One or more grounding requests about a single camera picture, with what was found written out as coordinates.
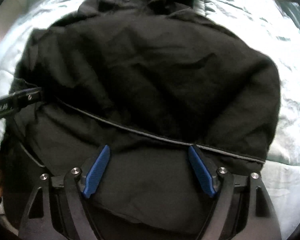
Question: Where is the black jacket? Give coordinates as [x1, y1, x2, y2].
[2, 0, 281, 239]

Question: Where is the light blue quilt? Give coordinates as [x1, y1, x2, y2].
[0, 0, 300, 239]

